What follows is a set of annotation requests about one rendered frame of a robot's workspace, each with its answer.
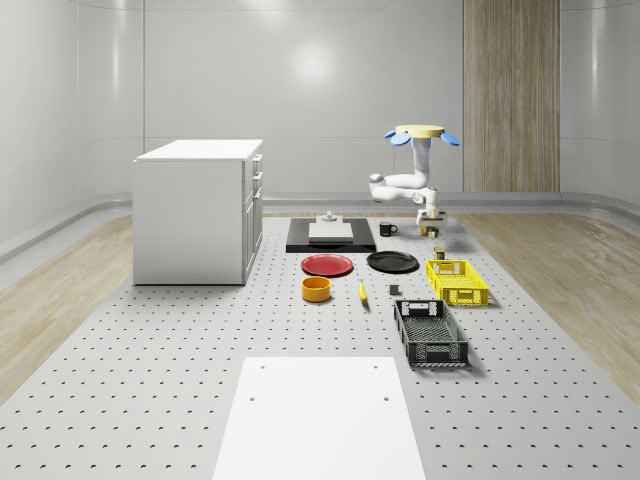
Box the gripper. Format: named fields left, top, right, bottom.
left=416, top=208, right=447, bottom=229

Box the black plate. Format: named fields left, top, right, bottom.
left=366, top=250, right=420, bottom=275

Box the yellow basket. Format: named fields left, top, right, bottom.
left=425, top=258, right=491, bottom=307

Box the drone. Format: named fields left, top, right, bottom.
left=383, top=124, right=462, bottom=148

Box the red plate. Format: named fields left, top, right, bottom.
left=300, top=253, right=355, bottom=278

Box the dark grey basket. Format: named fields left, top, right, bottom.
left=392, top=298, right=470, bottom=369

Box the yellow bowl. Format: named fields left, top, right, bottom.
left=301, top=276, right=332, bottom=303

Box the white board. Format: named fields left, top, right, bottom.
left=212, top=356, right=427, bottom=480

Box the white cabinet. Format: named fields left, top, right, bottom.
left=132, top=138, right=265, bottom=287

